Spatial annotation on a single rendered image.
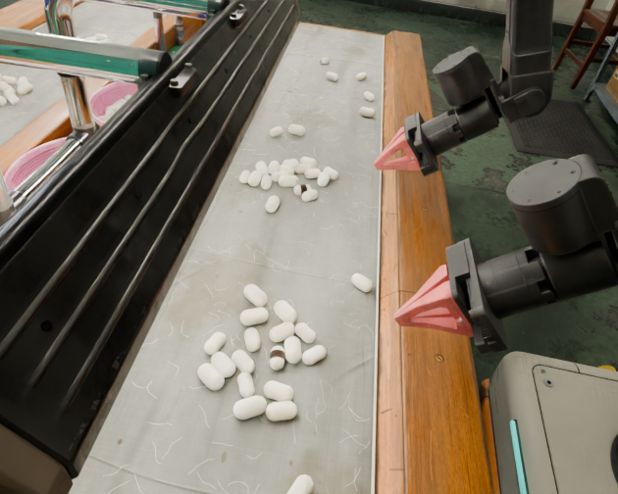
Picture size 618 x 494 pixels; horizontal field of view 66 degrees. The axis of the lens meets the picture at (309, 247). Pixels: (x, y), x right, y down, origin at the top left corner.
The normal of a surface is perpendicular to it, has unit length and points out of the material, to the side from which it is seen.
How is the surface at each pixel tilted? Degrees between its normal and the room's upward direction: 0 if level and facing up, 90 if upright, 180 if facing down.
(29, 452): 58
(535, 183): 40
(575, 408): 0
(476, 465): 0
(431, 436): 0
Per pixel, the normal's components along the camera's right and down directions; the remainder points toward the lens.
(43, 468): 0.89, -0.26
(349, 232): 0.11, -0.75
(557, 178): -0.55, -0.69
